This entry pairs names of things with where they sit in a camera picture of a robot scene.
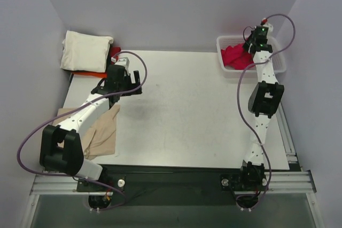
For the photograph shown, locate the folded white t shirt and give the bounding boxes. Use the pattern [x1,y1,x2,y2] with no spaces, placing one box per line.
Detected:
[60,30,114,73]

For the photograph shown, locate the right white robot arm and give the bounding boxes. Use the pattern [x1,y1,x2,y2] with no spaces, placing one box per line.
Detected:
[237,36,284,190]

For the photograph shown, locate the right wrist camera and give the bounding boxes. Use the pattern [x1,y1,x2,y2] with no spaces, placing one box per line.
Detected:
[253,23,273,38]

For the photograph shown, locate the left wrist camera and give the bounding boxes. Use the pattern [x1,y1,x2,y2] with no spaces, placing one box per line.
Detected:
[111,57,129,72]

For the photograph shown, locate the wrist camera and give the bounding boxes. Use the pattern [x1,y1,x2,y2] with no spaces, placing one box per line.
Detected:
[253,23,273,38]
[111,57,129,72]

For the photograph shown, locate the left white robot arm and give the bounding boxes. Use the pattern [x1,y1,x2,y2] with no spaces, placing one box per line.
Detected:
[40,58,142,192]

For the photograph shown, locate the aluminium rail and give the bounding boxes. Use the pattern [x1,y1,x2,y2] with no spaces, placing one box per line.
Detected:
[30,171,316,195]
[276,104,298,163]

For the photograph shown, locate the white plastic basket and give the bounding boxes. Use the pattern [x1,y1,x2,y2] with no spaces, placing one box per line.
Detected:
[216,35,286,78]

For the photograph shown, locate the folded beige t shirt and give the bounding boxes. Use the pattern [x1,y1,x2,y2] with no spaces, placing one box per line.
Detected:
[55,104,121,161]

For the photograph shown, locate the magenta red t shirt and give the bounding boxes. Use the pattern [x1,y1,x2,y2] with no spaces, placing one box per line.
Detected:
[221,44,253,70]

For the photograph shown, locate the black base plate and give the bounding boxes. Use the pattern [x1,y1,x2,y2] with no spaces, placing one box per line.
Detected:
[76,164,268,210]

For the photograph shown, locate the folded red orange shirts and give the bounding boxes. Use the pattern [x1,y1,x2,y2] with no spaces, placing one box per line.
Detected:
[71,46,121,78]

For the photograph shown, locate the aluminium right side rail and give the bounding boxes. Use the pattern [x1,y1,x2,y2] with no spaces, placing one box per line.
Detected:
[276,104,298,163]

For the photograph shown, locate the aluminium front rail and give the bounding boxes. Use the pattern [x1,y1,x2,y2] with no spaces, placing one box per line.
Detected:
[30,171,316,195]

